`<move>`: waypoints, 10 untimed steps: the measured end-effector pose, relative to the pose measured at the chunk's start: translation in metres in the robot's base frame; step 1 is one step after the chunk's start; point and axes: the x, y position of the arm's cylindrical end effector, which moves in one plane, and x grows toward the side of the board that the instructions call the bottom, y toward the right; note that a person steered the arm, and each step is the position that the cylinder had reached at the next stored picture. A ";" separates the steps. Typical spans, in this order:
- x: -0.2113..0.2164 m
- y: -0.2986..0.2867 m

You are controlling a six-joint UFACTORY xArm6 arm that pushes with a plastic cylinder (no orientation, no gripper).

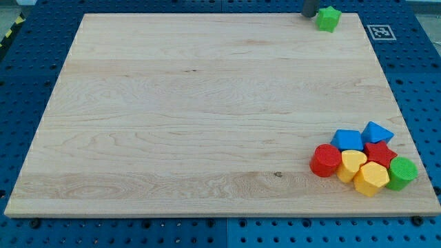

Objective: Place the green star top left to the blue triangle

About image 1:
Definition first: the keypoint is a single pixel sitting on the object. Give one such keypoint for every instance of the green star block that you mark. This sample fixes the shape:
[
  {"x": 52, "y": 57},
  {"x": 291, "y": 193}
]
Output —
[{"x": 328, "y": 19}]

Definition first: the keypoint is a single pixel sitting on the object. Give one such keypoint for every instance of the blue triangle block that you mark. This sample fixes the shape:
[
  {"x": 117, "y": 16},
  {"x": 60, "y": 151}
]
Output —
[{"x": 374, "y": 133}]

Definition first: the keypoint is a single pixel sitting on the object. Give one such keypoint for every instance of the red star block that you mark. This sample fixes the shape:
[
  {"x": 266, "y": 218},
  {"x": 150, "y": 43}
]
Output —
[{"x": 379, "y": 153}]

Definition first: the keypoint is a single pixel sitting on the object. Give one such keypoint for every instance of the wooden board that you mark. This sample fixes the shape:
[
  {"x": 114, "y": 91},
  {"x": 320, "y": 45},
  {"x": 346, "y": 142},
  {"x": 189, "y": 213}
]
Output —
[{"x": 210, "y": 115}]

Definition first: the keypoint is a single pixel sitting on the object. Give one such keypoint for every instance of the red cylinder block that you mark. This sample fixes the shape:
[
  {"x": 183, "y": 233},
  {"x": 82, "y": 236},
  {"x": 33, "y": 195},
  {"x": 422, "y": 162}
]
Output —
[{"x": 325, "y": 160}]

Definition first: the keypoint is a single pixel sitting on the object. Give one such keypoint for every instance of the blue cube block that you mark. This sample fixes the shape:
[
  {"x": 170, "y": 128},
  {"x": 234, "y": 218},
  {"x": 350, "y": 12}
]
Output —
[{"x": 347, "y": 140}]

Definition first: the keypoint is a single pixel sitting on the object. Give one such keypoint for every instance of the yellow heart block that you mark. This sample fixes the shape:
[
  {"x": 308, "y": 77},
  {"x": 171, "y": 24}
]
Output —
[{"x": 351, "y": 161}]

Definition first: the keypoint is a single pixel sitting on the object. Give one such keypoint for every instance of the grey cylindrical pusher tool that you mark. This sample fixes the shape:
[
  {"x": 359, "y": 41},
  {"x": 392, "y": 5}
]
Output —
[{"x": 310, "y": 8}]

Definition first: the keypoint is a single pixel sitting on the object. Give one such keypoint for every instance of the yellow hexagon block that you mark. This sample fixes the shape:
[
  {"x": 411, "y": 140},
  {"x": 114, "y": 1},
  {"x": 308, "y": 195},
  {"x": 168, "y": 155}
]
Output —
[{"x": 371, "y": 179}]

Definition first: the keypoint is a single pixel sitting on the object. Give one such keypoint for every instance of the white fiducial marker tag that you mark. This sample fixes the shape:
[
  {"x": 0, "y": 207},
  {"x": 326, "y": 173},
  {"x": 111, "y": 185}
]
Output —
[{"x": 381, "y": 32}]

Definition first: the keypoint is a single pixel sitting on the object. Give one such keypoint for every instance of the green cylinder block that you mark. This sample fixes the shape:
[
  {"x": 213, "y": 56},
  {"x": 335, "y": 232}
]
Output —
[{"x": 401, "y": 171}]

